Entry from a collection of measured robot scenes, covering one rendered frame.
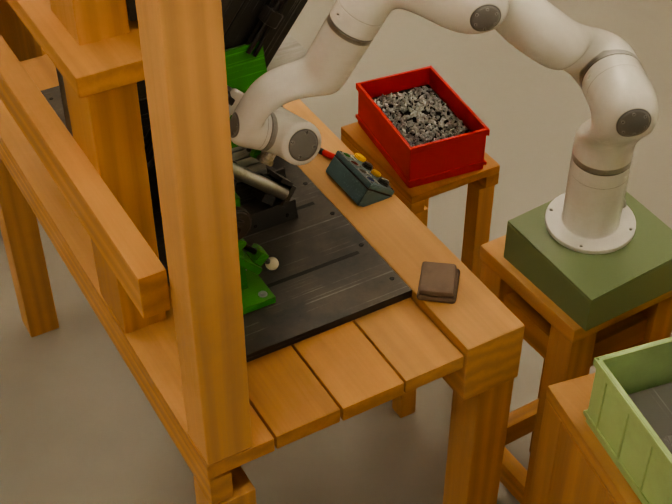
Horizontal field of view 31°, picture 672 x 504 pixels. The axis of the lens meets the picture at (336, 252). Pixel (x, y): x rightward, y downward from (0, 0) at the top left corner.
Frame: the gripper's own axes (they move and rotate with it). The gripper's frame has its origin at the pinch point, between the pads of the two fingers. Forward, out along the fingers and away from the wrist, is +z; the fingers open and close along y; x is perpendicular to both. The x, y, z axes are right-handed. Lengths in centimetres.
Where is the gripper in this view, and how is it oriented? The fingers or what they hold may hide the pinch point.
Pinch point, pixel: (232, 102)
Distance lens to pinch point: 248.0
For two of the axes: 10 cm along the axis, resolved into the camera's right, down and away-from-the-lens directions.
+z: -4.8, -3.4, 8.0
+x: -5.2, 8.5, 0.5
